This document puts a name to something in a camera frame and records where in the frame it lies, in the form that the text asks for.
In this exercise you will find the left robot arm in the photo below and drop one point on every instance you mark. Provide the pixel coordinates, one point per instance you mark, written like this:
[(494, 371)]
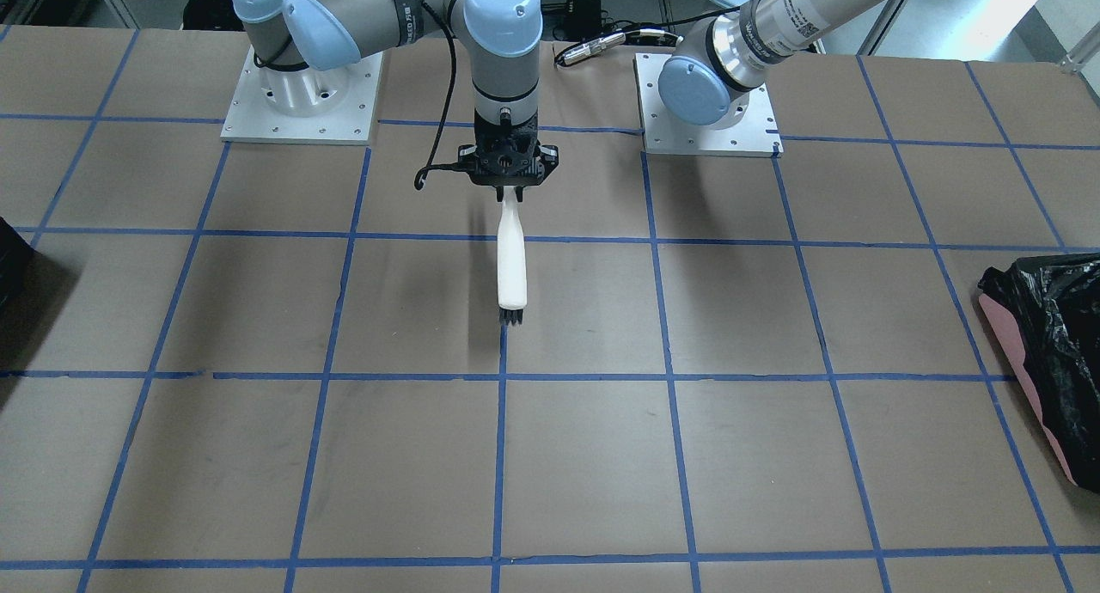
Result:
[(723, 58)]

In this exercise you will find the beige hand brush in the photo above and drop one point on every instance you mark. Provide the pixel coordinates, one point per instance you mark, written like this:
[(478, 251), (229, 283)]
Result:
[(512, 267)]

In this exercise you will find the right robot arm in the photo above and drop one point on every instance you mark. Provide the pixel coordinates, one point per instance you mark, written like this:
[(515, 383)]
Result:
[(308, 56)]

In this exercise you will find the black bag lined bin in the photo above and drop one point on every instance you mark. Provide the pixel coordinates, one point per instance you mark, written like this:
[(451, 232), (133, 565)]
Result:
[(1045, 313)]

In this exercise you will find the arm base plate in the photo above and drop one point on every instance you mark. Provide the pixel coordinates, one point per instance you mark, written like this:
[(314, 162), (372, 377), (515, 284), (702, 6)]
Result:
[(688, 111), (333, 107)]

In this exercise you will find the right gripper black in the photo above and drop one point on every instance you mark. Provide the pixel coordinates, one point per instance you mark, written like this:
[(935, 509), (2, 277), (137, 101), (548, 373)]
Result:
[(547, 156)]

